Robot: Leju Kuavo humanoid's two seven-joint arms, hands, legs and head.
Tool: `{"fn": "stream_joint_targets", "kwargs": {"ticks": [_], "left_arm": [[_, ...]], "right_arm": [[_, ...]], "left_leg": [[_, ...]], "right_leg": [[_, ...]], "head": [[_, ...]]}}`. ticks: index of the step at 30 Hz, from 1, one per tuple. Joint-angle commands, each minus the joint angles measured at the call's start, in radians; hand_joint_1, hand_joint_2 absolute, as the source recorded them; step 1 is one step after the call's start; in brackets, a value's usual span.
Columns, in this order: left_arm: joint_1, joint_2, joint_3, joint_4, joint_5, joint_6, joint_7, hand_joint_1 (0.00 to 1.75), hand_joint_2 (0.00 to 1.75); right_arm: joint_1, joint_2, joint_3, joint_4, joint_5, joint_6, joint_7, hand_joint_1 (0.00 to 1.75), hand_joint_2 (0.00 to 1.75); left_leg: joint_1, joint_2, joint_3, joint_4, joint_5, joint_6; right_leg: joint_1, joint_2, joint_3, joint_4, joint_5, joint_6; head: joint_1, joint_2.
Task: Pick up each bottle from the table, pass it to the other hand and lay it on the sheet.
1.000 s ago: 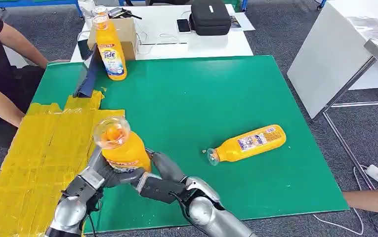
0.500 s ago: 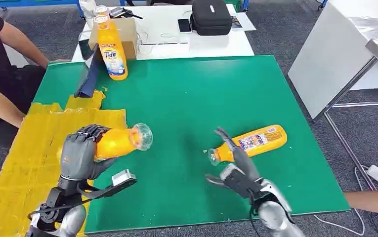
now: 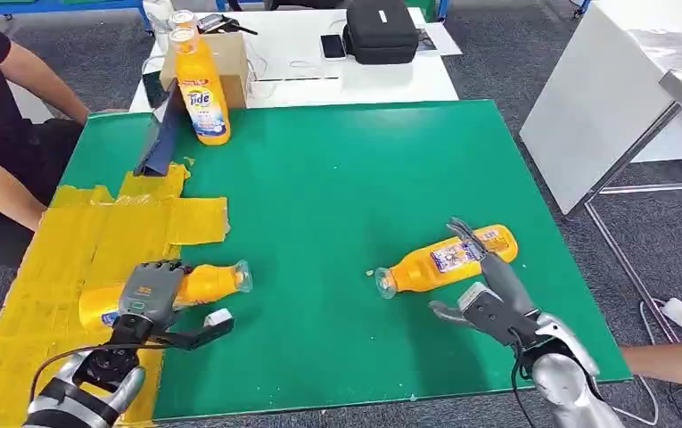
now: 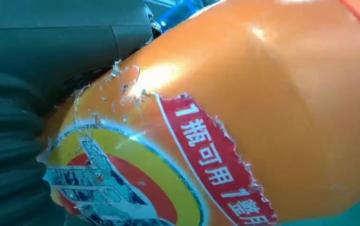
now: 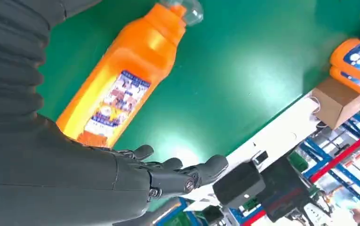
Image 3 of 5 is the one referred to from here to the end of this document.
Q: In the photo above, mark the smartphone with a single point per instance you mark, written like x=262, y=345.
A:
x=333, y=46

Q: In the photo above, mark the orange Tide bottle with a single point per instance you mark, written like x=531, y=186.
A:
x=203, y=100

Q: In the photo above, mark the orange bottle with blue label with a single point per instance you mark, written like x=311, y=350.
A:
x=423, y=269

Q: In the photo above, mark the blue metal rack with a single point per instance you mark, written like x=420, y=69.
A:
x=57, y=6

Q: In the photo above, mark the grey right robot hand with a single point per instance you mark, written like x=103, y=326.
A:
x=506, y=283

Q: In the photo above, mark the brown cardboard box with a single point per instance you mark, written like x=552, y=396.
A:
x=231, y=62

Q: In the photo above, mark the white desk with metal legs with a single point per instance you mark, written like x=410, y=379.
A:
x=600, y=106

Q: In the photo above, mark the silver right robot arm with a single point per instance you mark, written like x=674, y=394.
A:
x=559, y=378

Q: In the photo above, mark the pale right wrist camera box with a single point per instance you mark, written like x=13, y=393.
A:
x=473, y=297

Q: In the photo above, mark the yellow sheet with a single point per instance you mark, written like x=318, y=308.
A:
x=80, y=236

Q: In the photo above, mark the green table mat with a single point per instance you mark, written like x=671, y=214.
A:
x=346, y=207

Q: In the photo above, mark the white table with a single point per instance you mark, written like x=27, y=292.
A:
x=376, y=83

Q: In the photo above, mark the printed paper sheet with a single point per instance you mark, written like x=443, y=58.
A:
x=435, y=38

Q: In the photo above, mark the dark blue angled stand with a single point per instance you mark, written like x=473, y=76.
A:
x=160, y=136

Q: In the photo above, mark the black carry case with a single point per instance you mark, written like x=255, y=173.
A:
x=381, y=32

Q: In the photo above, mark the black handheld device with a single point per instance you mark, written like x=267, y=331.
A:
x=219, y=23

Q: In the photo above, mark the orange bottle with clear cap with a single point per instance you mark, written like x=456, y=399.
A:
x=210, y=283
x=184, y=19

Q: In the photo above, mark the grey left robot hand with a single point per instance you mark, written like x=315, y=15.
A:
x=148, y=295

